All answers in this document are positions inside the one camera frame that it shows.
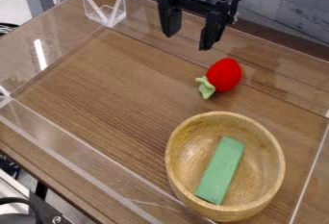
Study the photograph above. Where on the brown wooden bowl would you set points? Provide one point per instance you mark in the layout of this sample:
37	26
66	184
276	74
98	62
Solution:
260	174

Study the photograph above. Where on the green rectangular stick block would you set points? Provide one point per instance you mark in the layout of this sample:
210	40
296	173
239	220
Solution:
220	171

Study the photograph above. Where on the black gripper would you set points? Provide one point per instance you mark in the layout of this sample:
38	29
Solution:
220	11

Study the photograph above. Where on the clear acrylic corner bracket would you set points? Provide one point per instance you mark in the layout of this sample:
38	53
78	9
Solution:
106	15

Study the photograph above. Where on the red plush strawberry toy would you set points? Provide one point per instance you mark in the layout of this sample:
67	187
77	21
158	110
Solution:
221	78

